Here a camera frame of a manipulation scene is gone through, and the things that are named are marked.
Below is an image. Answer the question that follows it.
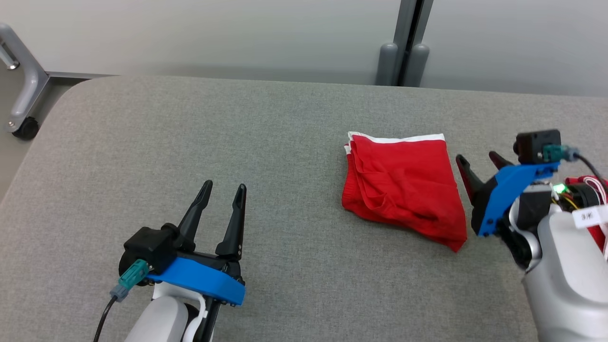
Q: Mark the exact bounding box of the grey wheeled cart leg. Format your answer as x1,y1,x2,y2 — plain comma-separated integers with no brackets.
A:
0,24,117,133

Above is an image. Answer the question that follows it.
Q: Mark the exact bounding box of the black caster wheel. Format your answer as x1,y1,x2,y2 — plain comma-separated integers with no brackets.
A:
12,117,40,140

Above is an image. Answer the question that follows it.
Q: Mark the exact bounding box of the white paper label tag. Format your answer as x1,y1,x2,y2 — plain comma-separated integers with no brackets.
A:
572,205,608,229

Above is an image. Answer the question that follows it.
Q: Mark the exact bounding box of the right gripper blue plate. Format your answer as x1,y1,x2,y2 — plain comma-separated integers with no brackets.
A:
455,151,561,237

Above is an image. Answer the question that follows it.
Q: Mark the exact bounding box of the black cable teal connector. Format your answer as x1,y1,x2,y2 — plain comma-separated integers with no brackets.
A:
543,144,608,183
93,259,150,342

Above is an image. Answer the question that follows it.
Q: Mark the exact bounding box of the red Bulls 23 jersey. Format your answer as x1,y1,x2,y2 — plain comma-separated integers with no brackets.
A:
563,175,608,259

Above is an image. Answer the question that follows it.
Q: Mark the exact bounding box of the red shorts white trim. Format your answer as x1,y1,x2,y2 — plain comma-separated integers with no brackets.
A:
341,132,468,253

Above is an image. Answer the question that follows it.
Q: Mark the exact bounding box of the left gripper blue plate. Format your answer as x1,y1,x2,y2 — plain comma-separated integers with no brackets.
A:
146,180,247,307

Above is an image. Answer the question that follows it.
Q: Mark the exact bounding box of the grey partition frame post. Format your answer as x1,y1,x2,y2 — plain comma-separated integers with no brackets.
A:
393,0,434,87

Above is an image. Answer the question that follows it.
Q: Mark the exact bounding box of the grey cylindrical post bumper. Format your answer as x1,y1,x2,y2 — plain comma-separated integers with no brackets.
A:
376,43,399,86
404,44,430,87

